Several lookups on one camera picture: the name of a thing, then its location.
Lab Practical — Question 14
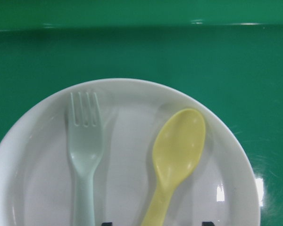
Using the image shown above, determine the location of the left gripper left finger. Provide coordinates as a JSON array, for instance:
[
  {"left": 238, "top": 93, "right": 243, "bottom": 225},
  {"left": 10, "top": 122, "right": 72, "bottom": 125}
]
[{"left": 101, "top": 222, "right": 112, "bottom": 226}]

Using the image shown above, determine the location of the yellow plastic spoon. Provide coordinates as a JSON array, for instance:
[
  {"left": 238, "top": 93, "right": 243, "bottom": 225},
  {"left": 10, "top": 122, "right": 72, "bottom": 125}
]
[{"left": 141, "top": 108, "right": 206, "bottom": 226}]

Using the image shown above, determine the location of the pale green plastic fork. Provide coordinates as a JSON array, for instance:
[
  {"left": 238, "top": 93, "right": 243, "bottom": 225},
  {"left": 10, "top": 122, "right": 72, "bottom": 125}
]
[{"left": 67, "top": 92, "right": 104, "bottom": 226}]

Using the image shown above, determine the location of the green plastic tray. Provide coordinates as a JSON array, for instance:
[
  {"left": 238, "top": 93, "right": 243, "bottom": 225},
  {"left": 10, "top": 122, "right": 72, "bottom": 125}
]
[{"left": 0, "top": 0, "right": 283, "bottom": 226}]

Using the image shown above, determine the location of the white round plate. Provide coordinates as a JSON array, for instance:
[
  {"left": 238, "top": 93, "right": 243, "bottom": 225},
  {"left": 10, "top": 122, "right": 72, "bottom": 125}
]
[{"left": 0, "top": 79, "right": 260, "bottom": 226}]

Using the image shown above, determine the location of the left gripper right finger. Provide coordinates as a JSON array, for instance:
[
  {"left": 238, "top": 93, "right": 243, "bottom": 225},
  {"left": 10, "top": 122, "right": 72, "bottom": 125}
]
[{"left": 201, "top": 221, "right": 215, "bottom": 226}]

